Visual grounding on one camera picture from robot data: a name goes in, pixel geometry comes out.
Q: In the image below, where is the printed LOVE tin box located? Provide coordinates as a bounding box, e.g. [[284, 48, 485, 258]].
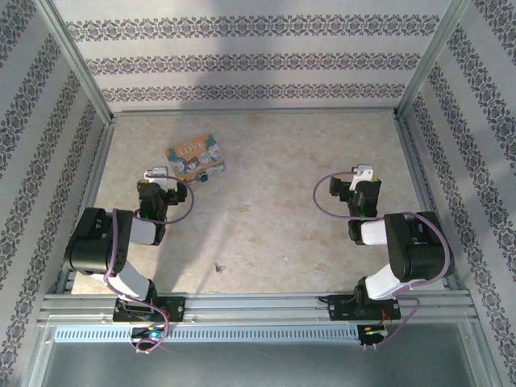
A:
[[164, 132, 228, 185]]

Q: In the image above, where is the left controller board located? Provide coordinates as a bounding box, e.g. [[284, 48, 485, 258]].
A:
[[129, 327, 167, 340]]

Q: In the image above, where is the controller board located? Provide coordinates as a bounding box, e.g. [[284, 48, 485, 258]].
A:
[[129, 327, 167, 340], [360, 322, 391, 349]]

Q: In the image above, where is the right controller board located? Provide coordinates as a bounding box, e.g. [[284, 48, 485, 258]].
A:
[[360, 322, 391, 349]]

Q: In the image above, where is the grey sheet metal tray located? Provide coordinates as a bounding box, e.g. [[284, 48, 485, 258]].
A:
[[26, 322, 503, 387]]

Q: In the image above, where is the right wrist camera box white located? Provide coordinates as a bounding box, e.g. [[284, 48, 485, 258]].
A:
[[348, 163, 375, 191]]

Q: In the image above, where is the aluminium table side rail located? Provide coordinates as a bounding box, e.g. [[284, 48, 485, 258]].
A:
[[55, 116, 117, 294], [393, 113, 460, 290]]

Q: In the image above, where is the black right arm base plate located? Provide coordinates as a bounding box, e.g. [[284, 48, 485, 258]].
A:
[[326, 293, 403, 322]]

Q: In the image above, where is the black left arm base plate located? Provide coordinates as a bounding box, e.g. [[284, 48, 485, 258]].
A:
[[112, 296, 187, 323]]

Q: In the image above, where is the aluminium table back rail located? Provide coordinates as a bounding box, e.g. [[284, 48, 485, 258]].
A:
[[108, 106, 401, 119]]

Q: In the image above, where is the aluminium mounting rail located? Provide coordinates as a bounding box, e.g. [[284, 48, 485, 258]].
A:
[[36, 292, 480, 324]]

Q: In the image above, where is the slotted grey cable duct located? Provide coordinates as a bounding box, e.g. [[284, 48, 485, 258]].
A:
[[52, 325, 360, 344]]

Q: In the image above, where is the aluminium frame post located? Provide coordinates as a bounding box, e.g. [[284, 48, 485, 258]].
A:
[[395, 0, 472, 119], [35, 0, 114, 124]]

